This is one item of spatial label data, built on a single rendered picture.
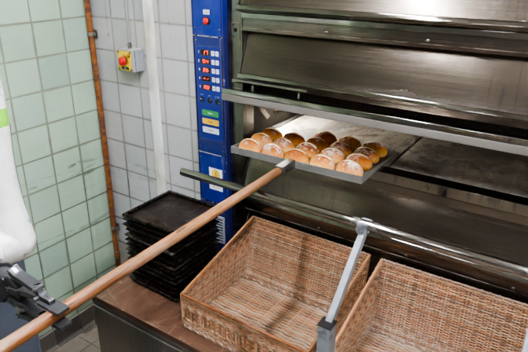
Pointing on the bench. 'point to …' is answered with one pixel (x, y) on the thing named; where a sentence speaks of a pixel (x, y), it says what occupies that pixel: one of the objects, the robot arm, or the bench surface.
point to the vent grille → (221, 229)
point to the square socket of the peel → (286, 166)
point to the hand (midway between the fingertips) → (54, 313)
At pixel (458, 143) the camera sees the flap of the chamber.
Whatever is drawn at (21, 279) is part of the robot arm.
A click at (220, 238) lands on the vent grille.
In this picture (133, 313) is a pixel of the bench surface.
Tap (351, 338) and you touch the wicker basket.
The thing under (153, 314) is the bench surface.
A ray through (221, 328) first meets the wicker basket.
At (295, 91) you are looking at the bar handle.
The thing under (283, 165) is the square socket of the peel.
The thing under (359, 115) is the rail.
